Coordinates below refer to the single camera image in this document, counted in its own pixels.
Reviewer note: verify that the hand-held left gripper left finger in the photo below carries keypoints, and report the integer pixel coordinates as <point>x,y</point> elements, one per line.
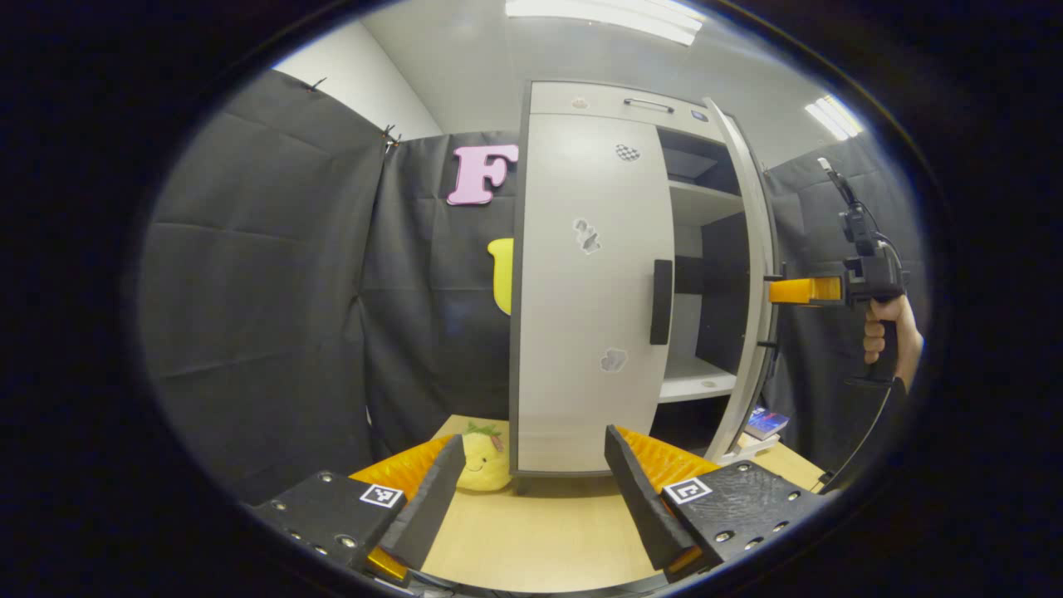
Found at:
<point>432,498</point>

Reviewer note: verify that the white book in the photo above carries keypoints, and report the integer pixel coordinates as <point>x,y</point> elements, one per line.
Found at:
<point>751,446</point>

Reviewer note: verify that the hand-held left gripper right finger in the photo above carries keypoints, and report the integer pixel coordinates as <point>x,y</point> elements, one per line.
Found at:
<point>639,498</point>

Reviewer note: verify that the long ceiling light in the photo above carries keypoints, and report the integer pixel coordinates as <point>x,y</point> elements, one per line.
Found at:
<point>614,17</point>

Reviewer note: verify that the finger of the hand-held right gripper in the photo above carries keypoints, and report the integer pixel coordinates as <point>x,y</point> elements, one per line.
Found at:
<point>801,291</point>

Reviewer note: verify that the black backdrop clip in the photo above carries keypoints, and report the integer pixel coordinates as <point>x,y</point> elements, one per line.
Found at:
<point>314,84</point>
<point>390,137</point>

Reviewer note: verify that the blue book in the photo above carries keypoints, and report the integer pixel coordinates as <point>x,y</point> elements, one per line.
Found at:
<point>766,423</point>

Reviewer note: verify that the black backdrop cloth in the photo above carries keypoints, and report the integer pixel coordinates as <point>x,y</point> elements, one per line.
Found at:
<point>249,332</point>

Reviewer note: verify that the small ceiling light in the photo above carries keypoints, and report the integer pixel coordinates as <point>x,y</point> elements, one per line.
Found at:
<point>833,116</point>

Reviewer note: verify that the yellow plush toy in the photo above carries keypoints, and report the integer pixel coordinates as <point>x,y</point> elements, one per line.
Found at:
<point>486,465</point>

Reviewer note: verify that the grey cabinet door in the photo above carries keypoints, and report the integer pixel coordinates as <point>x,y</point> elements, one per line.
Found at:
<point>756,216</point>
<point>581,332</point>

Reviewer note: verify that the grey double-door shoe cabinet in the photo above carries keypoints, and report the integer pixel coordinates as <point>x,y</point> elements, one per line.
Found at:
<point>581,98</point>

